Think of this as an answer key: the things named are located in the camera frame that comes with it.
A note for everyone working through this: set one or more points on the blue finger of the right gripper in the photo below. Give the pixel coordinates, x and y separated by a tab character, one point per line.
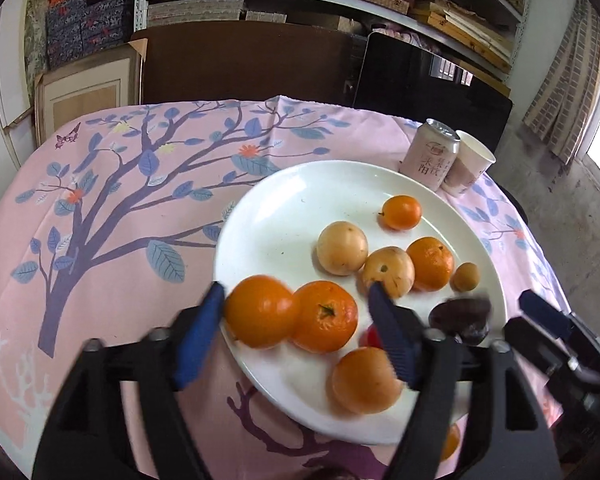
557	323
535	347

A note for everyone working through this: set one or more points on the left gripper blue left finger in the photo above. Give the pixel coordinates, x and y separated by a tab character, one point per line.
85	435

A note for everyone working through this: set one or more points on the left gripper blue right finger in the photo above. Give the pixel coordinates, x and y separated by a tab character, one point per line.
506	435

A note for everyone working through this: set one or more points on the yellow orange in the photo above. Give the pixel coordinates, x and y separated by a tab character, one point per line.
451	444

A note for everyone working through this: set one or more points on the dark purple fruit back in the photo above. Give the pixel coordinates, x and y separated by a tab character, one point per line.
460	314

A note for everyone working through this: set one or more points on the small tan longan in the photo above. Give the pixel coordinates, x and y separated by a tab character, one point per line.
466	277

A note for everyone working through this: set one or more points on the large orange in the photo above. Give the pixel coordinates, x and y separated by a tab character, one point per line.
433	263

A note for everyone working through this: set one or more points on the tan passion fruit back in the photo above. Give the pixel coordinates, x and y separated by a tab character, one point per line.
363	382

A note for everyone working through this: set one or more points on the tan passion fruit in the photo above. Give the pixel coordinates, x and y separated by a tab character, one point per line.
363	382
341	248

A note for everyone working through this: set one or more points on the yellow passion fruit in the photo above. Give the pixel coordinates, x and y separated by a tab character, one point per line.
392	268

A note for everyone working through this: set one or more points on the small red fruit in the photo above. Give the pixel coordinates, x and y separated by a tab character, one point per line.
370	338

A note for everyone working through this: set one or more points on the small orange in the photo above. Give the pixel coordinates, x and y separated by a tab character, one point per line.
261	312
401	213

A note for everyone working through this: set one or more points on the orange tangerine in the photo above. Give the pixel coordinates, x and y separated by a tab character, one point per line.
328	317

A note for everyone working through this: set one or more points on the dark brown mangosteen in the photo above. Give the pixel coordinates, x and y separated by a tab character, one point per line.
472	335

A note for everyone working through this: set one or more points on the black round stool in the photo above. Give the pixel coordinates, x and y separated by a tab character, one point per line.
511	200

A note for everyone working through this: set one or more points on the white paper cup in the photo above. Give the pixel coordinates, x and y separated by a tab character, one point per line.
472	161

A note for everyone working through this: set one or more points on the pink drink can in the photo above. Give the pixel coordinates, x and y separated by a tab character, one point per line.
431	154

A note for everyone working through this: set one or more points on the pink deer print tablecloth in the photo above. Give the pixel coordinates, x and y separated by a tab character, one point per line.
109	231

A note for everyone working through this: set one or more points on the beige patterned curtain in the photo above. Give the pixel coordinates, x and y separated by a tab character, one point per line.
563	105

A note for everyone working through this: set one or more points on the white round plate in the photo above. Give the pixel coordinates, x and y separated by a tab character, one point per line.
316	222

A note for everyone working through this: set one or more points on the black screen panel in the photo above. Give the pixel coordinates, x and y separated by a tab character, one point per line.
406	81

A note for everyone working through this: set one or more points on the framed picture in cardboard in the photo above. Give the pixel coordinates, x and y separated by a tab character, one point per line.
100	81

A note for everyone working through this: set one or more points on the dark brown wooden board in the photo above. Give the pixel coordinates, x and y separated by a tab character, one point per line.
250	61

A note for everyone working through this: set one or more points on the stack of blue patterned boxes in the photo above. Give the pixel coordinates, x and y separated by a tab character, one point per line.
75	28

